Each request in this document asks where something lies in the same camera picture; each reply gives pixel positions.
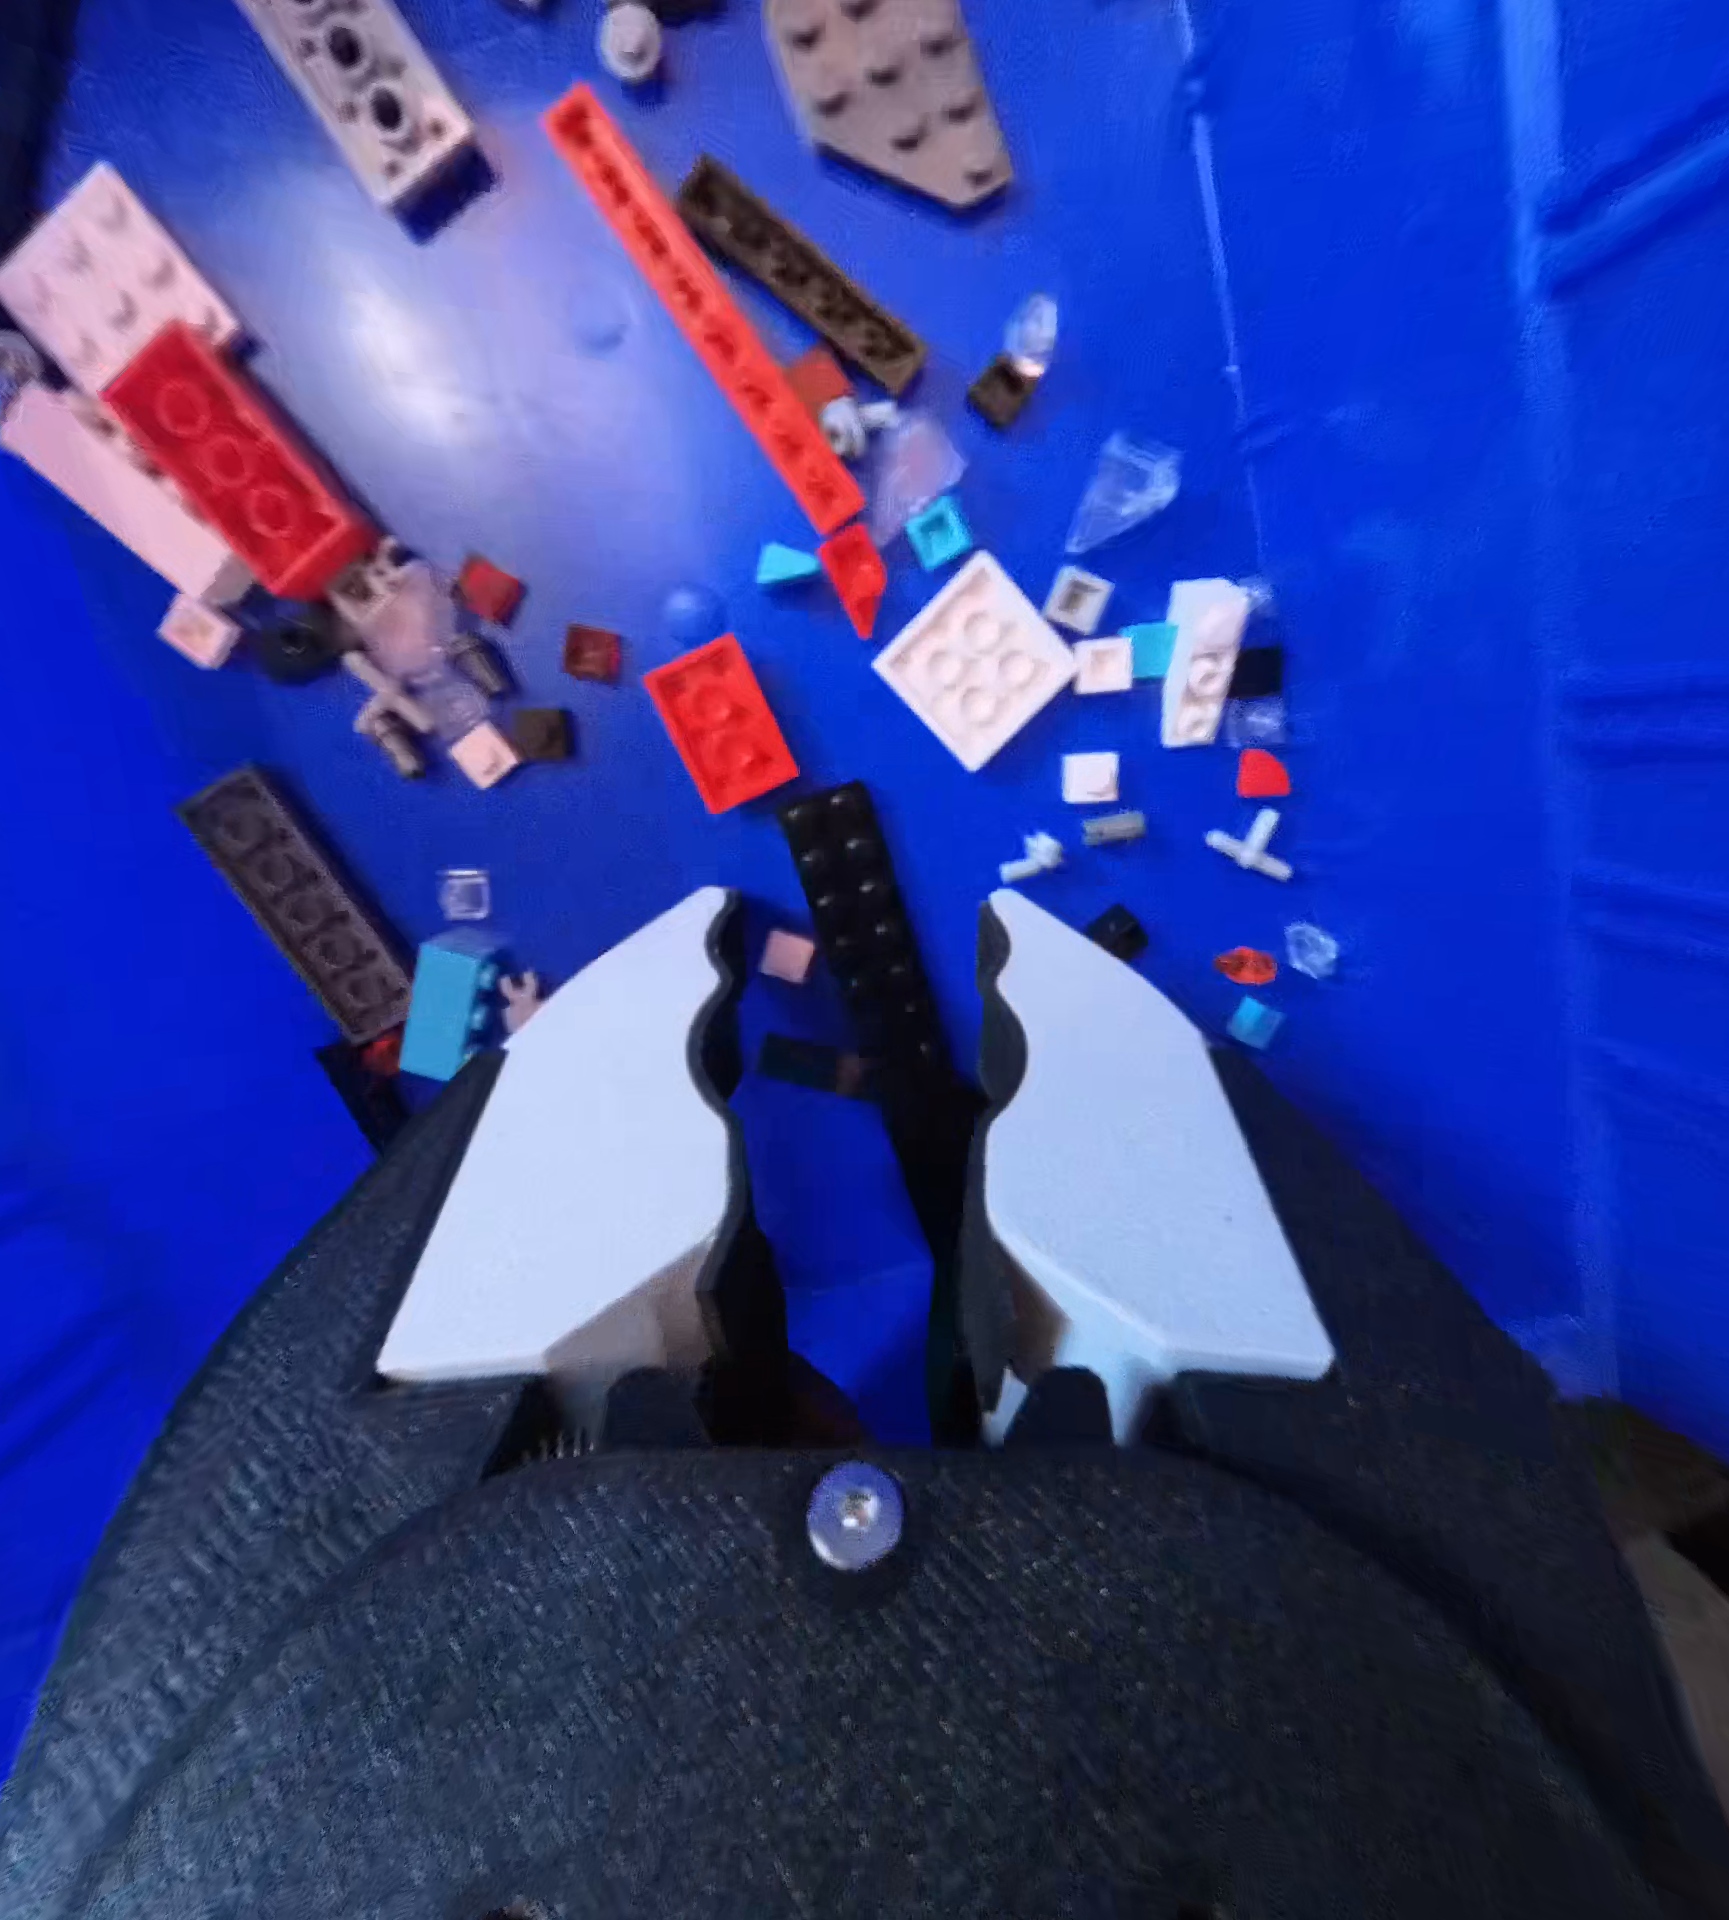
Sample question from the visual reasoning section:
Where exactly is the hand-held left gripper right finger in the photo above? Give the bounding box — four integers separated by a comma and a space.
955, 892, 1335, 1442

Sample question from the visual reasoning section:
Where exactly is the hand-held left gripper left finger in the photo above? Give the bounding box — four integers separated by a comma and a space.
379, 885, 783, 1442

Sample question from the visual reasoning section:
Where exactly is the large blue plastic bin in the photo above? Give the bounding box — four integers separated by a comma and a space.
0, 0, 1729, 1920

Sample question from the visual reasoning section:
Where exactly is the pile of loose lego pieces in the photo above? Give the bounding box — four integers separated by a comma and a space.
0, 0, 1346, 1088

